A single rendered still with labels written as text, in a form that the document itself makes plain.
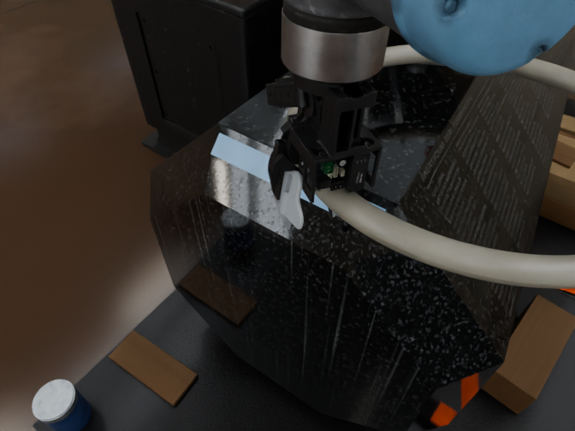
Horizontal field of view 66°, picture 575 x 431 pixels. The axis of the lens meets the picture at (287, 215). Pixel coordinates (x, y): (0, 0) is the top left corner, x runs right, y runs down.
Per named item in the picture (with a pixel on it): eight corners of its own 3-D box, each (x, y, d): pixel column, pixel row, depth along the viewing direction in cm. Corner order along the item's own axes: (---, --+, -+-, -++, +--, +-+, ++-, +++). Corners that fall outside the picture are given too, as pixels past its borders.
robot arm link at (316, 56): (266, -2, 38) (365, -13, 41) (266, 53, 42) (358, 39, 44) (308, 40, 32) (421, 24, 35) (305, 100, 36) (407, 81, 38)
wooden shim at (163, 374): (109, 358, 129) (108, 356, 128) (134, 331, 135) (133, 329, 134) (174, 406, 120) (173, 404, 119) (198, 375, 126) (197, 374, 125)
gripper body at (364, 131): (307, 209, 44) (316, 99, 35) (276, 158, 49) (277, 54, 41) (375, 191, 46) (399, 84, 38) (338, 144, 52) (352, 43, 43)
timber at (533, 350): (517, 415, 119) (536, 399, 110) (476, 385, 124) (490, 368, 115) (560, 338, 133) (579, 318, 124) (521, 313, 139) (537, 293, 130)
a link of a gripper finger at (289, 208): (281, 257, 50) (301, 194, 45) (263, 222, 54) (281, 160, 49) (305, 254, 52) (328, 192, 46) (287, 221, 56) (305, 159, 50)
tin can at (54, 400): (46, 415, 119) (24, 398, 109) (80, 389, 123) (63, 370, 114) (63, 445, 114) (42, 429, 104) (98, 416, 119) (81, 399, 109)
